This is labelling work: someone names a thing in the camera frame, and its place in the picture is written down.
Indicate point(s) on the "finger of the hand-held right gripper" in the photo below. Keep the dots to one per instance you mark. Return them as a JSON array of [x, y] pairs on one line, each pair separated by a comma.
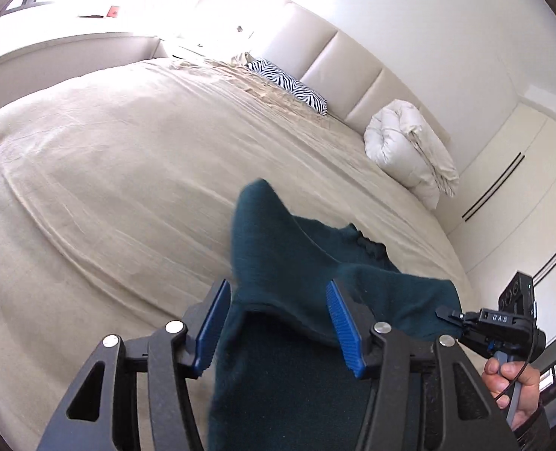
[[449, 315]]

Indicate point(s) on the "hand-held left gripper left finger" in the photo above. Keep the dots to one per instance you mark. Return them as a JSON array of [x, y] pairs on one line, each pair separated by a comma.
[[209, 329]]

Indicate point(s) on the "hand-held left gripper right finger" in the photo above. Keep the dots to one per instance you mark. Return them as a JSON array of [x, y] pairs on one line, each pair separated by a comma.
[[343, 333]]

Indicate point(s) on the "dark teal knit garment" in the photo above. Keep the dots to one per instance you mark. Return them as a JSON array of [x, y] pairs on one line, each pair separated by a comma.
[[278, 253]]

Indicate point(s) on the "person's right hand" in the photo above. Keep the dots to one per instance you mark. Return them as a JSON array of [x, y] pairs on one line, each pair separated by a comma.
[[517, 380]]

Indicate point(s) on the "bed with beige sheet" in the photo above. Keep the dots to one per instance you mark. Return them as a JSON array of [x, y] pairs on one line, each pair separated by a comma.
[[118, 174]]

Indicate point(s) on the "folded white duvet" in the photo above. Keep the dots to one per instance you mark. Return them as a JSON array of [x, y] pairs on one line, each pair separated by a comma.
[[400, 141]]

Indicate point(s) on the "zebra print pillow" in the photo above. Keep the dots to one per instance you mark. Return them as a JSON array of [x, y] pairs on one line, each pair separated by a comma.
[[287, 85]]

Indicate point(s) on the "cream padded headboard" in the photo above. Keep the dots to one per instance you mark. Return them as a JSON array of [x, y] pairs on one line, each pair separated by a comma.
[[334, 56]]

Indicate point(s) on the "white window ledge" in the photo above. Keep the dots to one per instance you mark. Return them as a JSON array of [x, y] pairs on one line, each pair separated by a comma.
[[61, 51]]

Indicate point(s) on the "small red item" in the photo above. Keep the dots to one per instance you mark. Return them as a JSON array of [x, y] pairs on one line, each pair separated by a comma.
[[113, 11]]

